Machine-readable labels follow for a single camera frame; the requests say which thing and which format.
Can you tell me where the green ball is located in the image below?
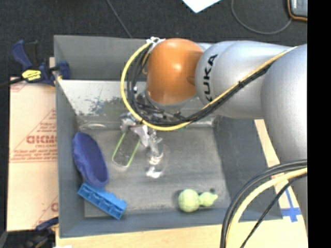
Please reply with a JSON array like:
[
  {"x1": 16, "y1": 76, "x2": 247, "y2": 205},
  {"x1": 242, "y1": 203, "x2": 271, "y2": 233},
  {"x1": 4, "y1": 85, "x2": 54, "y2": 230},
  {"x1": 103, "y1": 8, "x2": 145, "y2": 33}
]
[{"x1": 177, "y1": 189, "x2": 201, "y2": 213}]

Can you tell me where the blue bowl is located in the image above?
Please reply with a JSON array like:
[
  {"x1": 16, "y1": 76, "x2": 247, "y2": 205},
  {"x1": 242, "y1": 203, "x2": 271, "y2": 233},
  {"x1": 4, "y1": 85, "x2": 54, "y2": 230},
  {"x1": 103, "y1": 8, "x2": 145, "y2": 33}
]
[{"x1": 71, "y1": 131, "x2": 110, "y2": 189}]

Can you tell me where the green toy pear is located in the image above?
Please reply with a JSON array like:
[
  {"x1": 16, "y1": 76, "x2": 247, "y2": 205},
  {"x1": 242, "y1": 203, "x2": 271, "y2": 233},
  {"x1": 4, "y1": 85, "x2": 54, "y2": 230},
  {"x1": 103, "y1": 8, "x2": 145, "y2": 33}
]
[{"x1": 198, "y1": 191, "x2": 219, "y2": 208}]

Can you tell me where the grey metal bin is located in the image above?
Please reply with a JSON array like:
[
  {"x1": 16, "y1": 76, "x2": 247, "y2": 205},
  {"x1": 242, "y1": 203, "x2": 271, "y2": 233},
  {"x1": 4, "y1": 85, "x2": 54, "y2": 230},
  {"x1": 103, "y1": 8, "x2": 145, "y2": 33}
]
[{"x1": 53, "y1": 35, "x2": 284, "y2": 239}]

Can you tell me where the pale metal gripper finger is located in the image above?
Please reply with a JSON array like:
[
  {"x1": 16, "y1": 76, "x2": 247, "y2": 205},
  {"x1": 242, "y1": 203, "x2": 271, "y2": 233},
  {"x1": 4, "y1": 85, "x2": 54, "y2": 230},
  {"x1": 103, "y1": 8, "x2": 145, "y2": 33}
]
[
  {"x1": 148, "y1": 135, "x2": 164, "y2": 161},
  {"x1": 145, "y1": 160, "x2": 164, "y2": 179}
]

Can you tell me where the blue plastic tray block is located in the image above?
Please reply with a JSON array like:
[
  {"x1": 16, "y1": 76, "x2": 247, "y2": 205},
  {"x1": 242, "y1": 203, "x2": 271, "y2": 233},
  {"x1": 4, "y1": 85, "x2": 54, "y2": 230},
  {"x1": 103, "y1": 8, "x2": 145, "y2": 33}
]
[{"x1": 77, "y1": 182, "x2": 128, "y2": 220}]

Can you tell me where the clear container with green rim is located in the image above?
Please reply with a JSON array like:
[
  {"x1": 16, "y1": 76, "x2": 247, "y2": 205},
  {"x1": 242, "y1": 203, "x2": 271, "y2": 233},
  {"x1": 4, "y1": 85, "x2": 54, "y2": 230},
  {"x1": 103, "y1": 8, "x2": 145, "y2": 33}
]
[{"x1": 111, "y1": 131, "x2": 142, "y2": 168}]

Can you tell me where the brown cardboard board red print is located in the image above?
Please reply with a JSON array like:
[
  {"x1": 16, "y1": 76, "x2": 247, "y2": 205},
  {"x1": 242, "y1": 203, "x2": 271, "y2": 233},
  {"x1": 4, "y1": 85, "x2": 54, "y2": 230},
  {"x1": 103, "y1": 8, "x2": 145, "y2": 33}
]
[{"x1": 6, "y1": 76, "x2": 59, "y2": 232}]

